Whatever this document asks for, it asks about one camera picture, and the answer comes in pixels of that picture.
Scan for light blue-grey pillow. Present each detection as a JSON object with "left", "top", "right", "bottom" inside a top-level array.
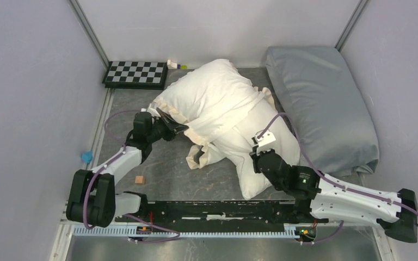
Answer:
[{"left": 266, "top": 46, "right": 380, "bottom": 177}]

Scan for black white checkerboard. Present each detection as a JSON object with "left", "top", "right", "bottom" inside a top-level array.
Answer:
[{"left": 102, "top": 61, "right": 168, "bottom": 90}]

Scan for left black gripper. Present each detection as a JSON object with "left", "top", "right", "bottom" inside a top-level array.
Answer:
[{"left": 146, "top": 113, "right": 188, "bottom": 142}]

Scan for small wooden cube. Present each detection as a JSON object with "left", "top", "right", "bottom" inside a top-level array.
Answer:
[{"left": 134, "top": 176, "right": 145, "bottom": 185}]

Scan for small white purple toy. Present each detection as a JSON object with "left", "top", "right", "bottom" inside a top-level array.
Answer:
[{"left": 167, "top": 59, "right": 187, "bottom": 70}]

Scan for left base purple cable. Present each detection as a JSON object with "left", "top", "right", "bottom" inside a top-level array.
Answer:
[{"left": 122, "top": 214, "right": 182, "bottom": 245}]

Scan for small blue object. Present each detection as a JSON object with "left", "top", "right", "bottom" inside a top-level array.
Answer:
[{"left": 81, "top": 151, "right": 93, "bottom": 165}]

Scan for white toothed cable duct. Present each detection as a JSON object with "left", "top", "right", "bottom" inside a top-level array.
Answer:
[{"left": 73, "top": 223, "right": 306, "bottom": 239}]

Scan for white pillow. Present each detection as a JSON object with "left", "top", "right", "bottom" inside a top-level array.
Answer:
[{"left": 149, "top": 59, "right": 300, "bottom": 200}]

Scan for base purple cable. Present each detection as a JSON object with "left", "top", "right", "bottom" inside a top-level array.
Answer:
[
  {"left": 297, "top": 220, "right": 347, "bottom": 246},
  {"left": 122, "top": 214, "right": 182, "bottom": 245}
]

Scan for grey pillowcase with cream ruffle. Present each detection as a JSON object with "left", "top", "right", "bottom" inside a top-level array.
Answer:
[{"left": 147, "top": 85, "right": 274, "bottom": 152}]

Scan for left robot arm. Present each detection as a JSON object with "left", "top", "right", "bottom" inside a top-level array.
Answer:
[{"left": 65, "top": 111, "right": 188, "bottom": 229}]

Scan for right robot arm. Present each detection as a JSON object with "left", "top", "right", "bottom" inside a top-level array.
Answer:
[{"left": 250, "top": 150, "right": 417, "bottom": 243}]

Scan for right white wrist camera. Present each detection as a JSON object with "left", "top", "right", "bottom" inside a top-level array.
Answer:
[{"left": 252, "top": 131, "right": 276, "bottom": 155}]

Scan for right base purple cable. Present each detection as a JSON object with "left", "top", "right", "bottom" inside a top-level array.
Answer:
[{"left": 297, "top": 220, "right": 347, "bottom": 246}]

